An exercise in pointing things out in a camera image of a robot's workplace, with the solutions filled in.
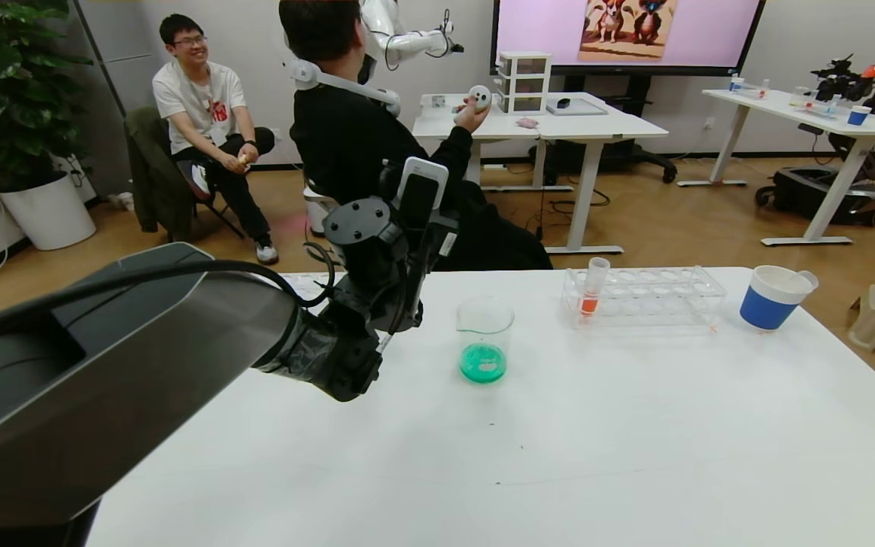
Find clear glass beaker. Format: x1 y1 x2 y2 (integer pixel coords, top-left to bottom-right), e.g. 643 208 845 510
456 298 516 384

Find clear plastic test tube rack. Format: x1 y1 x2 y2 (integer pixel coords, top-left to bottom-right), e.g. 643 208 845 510
286 271 351 301
561 266 727 329

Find test tube with orange pigment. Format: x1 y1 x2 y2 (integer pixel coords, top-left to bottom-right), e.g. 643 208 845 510
579 257 611 315

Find person in black sweater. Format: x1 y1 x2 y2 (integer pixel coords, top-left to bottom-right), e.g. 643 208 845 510
278 0 554 272

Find white drawer organizer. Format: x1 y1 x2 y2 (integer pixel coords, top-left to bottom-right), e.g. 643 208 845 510
497 51 551 115

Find white office desk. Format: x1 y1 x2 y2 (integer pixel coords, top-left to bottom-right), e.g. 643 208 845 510
412 91 668 255

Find black screen stand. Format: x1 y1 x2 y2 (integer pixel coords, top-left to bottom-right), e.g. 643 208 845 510
544 74 678 185

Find grey flat tray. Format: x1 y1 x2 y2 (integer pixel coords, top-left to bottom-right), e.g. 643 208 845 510
545 97 608 116

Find person in white t-shirt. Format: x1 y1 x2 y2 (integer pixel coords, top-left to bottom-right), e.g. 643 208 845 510
152 14 280 264

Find chair with dark jacket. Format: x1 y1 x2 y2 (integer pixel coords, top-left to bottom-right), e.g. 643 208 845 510
125 108 248 246

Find blue and white paper cup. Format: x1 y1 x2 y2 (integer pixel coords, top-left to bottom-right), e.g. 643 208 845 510
739 265 820 331

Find white long-legged desk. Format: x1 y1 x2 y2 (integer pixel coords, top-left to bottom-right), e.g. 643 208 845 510
675 89 875 248

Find white plant pot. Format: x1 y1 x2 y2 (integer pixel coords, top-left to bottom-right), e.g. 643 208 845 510
0 172 96 251

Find green leafy plant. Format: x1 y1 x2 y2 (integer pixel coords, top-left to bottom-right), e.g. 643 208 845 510
0 0 93 194

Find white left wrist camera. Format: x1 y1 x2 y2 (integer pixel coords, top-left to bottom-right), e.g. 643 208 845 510
396 157 450 229

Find large wall display screen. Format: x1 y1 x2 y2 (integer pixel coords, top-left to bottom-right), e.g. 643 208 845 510
491 0 766 77

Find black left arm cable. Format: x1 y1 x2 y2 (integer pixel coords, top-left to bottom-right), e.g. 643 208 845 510
0 261 336 350

